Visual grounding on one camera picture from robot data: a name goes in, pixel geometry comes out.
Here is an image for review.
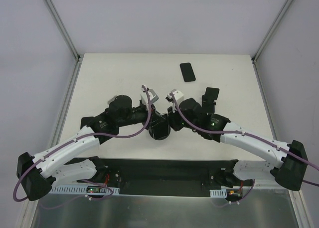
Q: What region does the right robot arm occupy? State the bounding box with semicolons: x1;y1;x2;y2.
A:
166;94;308;191

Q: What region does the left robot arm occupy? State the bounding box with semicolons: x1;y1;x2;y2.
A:
13;90;168;202

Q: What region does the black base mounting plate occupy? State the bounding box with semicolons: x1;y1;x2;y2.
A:
74;156;255;202

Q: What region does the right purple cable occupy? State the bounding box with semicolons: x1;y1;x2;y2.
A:
169;91;319;189

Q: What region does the purple cable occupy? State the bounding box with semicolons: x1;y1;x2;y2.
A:
12;84;153;203
169;91;319;189

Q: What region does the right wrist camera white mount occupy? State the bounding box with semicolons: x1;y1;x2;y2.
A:
165;89;184;104

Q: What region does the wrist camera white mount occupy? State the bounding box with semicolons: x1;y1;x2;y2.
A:
165;89;184;104
140;85;159;106

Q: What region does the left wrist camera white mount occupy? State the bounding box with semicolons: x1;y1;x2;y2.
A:
140;85;159;106

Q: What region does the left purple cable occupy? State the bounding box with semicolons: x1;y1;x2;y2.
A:
12;84;153;203

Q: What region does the left aluminium frame post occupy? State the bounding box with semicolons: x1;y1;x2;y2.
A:
43;0;81;61

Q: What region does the aluminium frame post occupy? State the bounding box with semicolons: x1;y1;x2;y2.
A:
251;0;295;64
43;0;81;61

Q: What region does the right white cable duct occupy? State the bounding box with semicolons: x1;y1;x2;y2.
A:
209;189;227;199

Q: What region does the white cable duct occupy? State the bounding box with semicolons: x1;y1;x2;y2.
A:
209;189;227;199
49;185;120;196

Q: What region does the left white cable duct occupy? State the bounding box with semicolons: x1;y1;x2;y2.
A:
49;185;120;196

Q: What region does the right aluminium frame post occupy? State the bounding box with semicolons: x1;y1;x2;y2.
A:
251;0;295;64

